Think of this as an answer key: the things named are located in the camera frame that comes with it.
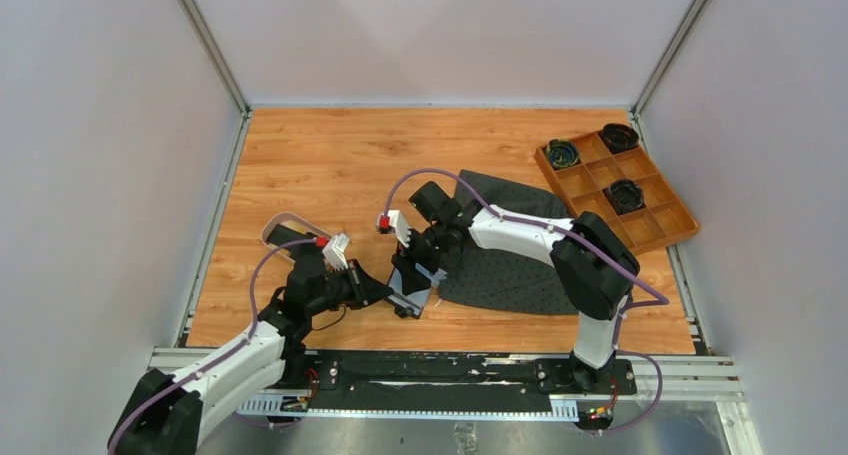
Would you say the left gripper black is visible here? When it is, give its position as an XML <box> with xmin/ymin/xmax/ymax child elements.
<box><xmin>307</xmin><ymin>258</ymin><xmax>393</xmax><ymax>317</ymax></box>

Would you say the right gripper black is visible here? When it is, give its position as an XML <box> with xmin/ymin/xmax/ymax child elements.
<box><xmin>392</xmin><ymin>222</ymin><xmax>451</xmax><ymax>298</ymax></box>

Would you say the black leather card holder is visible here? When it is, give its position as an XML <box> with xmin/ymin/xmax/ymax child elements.
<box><xmin>386</xmin><ymin>254</ymin><xmax>447</xmax><ymax>319</ymax></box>

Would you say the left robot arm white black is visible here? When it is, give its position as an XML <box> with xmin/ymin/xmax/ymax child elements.
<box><xmin>107</xmin><ymin>237</ymin><xmax>395</xmax><ymax>454</ymax></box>

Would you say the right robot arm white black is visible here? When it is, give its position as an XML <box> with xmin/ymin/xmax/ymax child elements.
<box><xmin>376</xmin><ymin>182</ymin><xmax>640</xmax><ymax>393</ymax></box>

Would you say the dark grey dotted cloth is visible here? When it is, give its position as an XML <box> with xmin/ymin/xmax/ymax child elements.
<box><xmin>434</xmin><ymin>168</ymin><xmax>591</xmax><ymax>317</ymax></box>

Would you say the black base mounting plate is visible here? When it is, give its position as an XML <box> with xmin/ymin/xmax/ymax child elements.
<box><xmin>264</xmin><ymin>350</ymin><xmax>637</xmax><ymax>415</ymax></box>

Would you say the pink oval tray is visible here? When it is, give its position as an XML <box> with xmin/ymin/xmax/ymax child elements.
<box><xmin>260</xmin><ymin>212</ymin><xmax>331</xmax><ymax>263</ymax></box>

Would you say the coiled black belt middle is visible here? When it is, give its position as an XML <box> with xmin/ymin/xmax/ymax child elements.
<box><xmin>603</xmin><ymin>179</ymin><xmax>646</xmax><ymax>215</ymax></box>

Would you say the coiled black belt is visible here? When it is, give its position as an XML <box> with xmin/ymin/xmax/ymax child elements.
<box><xmin>603</xmin><ymin>179</ymin><xmax>646</xmax><ymax>215</ymax></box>
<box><xmin>599</xmin><ymin>123</ymin><xmax>640</xmax><ymax>154</ymax></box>

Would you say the coiled black belt top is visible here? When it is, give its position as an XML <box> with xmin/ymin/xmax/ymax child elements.
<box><xmin>599</xmin><ymin>123</ymin><xmax>640</xmax><ymax>154</ymax></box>

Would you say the brown wooden compartment tray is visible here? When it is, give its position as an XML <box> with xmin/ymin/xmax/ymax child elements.
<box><xmin>534</xmin><ymin>124</ymin><xmax>700</xmax><ymax>254</ymax></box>

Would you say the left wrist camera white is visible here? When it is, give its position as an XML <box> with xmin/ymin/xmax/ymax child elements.
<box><xmin>322</xmin><ymin>232</ymin><xmax>350</xmax><ymax>270</ymax></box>

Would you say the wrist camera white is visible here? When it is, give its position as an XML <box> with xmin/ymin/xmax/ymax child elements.
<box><xmin>377</xmin><ymin>210</ymin><xmax>411</xmax><ymax>248</ymax></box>
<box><xmin>322</xmin><ymin>232</ymin><xmax>350</xmax><ymax>270</ymax></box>

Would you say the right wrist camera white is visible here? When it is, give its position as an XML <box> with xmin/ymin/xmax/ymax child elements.
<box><xmin>377</xmin><ymin>210</ymin><xmax>411</xmax><ymax>248</ymax></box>

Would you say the aluminium frame rail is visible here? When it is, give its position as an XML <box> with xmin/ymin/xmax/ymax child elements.
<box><xmin>108</xmin><ymin>337</ymin><xmax>744</xmax><ymax>454</ymax></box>

